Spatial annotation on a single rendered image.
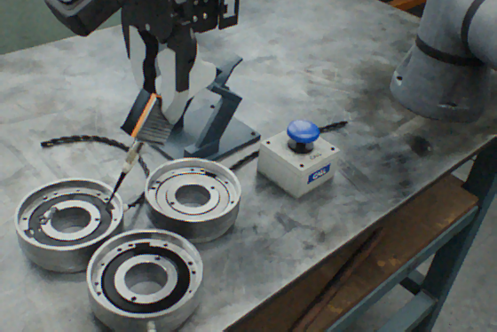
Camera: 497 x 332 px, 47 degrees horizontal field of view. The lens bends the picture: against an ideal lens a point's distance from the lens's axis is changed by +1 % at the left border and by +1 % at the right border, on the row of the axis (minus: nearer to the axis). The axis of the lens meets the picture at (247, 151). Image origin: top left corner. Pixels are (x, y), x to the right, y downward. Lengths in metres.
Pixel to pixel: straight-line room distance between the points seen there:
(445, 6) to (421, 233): 0.42
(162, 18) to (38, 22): 1.85
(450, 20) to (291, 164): 0.32
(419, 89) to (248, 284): 0.44
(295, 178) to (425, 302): 0.78
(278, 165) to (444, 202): 0.54
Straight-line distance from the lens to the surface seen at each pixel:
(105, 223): 0.60
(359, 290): 0.94
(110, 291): 0.54
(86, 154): 0.74
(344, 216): 0.68
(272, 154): 0.68
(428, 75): 0.89
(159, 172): 0.65
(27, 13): 2.32
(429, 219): 1.11
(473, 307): 1.78
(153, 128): 0.58
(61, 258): 0.58
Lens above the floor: 1.25
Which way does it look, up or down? 37 degrees down
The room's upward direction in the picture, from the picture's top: 7 degrees clockwise
